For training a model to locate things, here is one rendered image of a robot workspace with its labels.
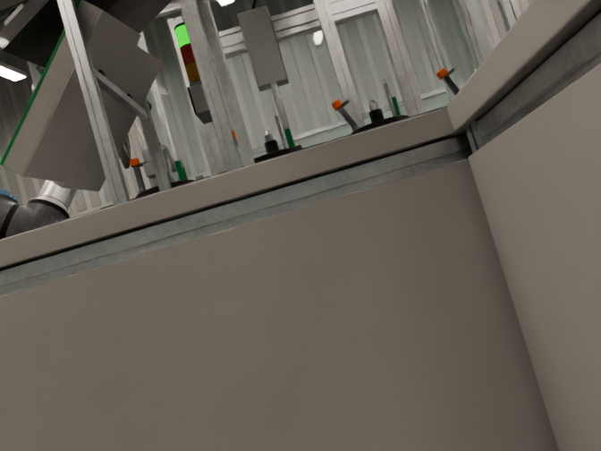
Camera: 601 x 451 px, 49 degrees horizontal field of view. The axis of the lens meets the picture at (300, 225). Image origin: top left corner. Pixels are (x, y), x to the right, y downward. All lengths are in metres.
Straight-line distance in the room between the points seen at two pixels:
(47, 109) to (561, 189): 0.79
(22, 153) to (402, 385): 0.67
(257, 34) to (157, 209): 1.91
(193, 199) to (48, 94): 0.42
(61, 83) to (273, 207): 0.46
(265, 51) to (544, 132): 2.13
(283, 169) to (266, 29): 1.91
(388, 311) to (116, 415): 0.31
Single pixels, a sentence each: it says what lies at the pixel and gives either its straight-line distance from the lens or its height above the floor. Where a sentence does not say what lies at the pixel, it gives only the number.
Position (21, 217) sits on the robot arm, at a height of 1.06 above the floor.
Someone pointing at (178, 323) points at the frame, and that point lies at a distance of 0.73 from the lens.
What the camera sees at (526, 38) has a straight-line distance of 0.48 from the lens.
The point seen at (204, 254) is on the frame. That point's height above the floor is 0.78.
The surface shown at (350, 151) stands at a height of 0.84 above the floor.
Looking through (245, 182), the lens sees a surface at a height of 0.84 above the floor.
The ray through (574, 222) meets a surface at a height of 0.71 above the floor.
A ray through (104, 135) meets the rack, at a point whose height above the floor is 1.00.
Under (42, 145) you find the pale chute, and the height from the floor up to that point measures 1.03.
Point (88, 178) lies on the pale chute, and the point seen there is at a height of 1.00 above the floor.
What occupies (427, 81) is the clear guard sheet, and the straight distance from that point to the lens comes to 2.92.
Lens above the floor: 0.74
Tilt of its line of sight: 3 degrees up
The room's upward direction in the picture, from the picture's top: 16 degrees counter-clockwise
